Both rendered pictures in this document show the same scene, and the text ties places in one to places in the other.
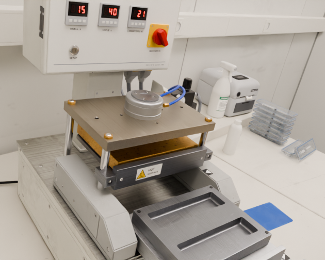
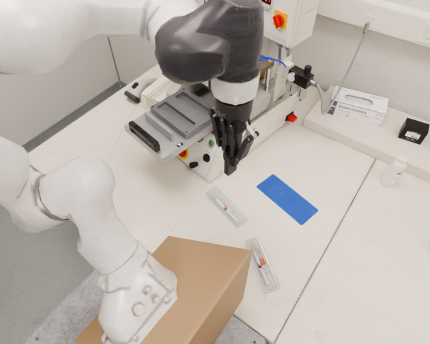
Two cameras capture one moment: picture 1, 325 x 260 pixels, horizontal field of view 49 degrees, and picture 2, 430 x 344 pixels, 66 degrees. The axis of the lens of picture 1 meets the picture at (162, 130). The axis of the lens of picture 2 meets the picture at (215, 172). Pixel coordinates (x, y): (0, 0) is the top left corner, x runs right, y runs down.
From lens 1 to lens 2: 126 cm
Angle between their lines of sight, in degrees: 69
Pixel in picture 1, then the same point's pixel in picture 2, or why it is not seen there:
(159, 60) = (282, 38)
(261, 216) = (291, 201)
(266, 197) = (323, 208)
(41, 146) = not seen: hidden behind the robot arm
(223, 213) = (195, 116)
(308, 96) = not seen: outside the picture
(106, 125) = not seen: hidden behind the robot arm
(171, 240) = (168, 99)
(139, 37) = (268, 15)
